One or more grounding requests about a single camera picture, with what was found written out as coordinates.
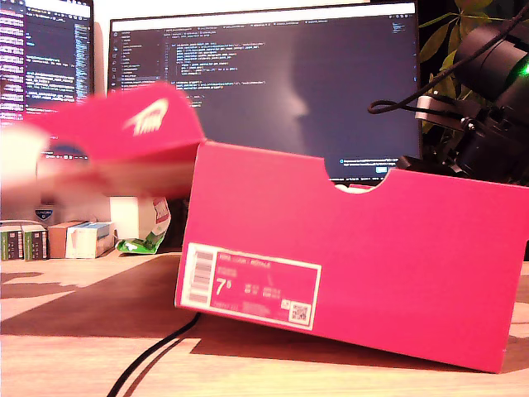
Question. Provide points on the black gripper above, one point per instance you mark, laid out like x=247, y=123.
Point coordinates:
x=483, y=157

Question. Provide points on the red Nike shoebox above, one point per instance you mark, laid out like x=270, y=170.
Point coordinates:
x=392, y=256

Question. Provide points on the plain white box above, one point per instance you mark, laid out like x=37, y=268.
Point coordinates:
x=124, y=217

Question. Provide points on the white and blue box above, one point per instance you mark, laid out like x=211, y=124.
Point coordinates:
x=91, y=240

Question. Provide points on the brown cardboard box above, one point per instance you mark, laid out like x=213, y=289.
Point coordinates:
x=57, y=240

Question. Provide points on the green leafy houseplant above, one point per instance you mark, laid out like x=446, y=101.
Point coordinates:
x=434, y=41

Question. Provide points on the wide computer monitor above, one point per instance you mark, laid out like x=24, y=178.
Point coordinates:
x=256, y=82

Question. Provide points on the green white snack bag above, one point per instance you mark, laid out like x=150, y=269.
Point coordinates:
x=144, y=242

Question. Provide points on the computer monitor with purple terminal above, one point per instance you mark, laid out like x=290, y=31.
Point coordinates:
x=45, y=54

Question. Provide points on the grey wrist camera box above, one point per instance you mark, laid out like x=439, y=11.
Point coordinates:
x=426, y=108

